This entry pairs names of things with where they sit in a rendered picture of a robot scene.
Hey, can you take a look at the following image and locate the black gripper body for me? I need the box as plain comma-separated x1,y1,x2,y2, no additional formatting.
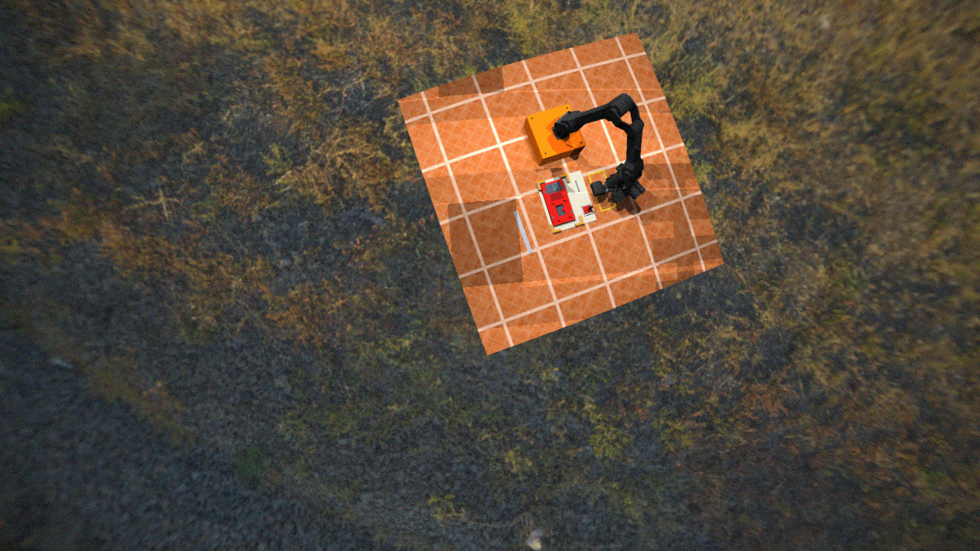
590,173,621,197

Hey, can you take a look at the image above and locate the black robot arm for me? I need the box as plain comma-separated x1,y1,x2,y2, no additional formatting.
551,93,645,203

